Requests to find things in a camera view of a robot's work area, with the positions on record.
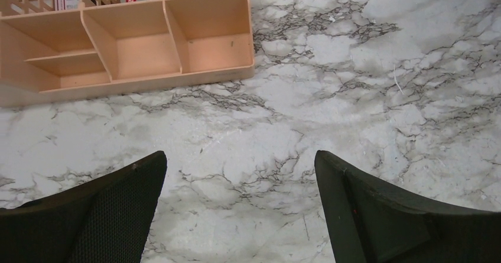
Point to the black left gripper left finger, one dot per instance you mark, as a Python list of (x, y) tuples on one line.
[(103, 220)]

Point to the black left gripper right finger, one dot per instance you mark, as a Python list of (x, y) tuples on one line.
[(372, 220)]

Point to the orange plastic desk organizer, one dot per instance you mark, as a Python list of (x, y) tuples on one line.
[(107, 48)]

